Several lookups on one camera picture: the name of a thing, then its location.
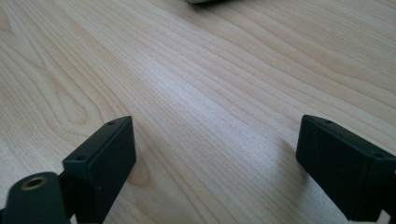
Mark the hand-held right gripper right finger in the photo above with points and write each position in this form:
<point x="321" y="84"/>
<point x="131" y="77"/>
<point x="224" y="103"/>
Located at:
<point x="345" y="168"/>

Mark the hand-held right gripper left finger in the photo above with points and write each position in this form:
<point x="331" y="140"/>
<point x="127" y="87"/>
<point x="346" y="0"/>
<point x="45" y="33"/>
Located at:
<point x="102" y="161"/>

